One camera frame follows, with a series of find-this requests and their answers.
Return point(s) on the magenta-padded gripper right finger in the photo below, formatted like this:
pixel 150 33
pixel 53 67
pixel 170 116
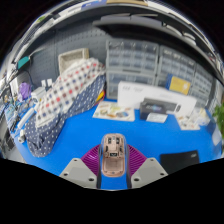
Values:
pixel 151 171

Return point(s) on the navy polka-dot cloth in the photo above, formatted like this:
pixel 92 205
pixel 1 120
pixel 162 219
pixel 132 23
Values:
pixel 53 133

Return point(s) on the dark overhead shelf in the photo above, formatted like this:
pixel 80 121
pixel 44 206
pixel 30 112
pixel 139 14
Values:
pixel 146 28

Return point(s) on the transparent pink computer mouse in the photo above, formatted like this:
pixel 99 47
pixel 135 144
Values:
pixel 113 160

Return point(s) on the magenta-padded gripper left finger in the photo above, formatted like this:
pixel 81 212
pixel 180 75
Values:
pixel 75 171

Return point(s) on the black mouse pad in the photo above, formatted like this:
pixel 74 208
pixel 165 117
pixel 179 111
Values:
pixel 180 161

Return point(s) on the red blue checkered cloth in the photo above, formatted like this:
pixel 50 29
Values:
pixel 66 90

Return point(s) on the white plastic basket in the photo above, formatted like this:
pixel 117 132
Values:
pixel 71 56

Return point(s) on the white and blue carton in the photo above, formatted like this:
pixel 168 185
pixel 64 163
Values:
pixel 201 116

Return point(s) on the green potted plant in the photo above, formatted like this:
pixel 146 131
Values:
pixel 219 120

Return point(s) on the long white keyboard box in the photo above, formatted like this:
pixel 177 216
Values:
pixel 130 93

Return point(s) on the illustrated sticker sheet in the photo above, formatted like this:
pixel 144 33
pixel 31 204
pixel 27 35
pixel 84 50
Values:
pixel 188 124
pixel 113 111

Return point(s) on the yellow and blue box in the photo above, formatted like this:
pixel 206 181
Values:
pixel 178 84

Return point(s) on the grey pegboard panel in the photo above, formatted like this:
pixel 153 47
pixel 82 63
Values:
pixel 50 63

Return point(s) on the small black labelled box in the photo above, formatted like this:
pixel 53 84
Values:
pixel 150 108

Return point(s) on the translucent drawer cabinet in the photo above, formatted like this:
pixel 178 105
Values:
pixel 200 95
pixel 131 56
pixel 126 77
pixel 203 78
pixel 161 81
pixel 176 61

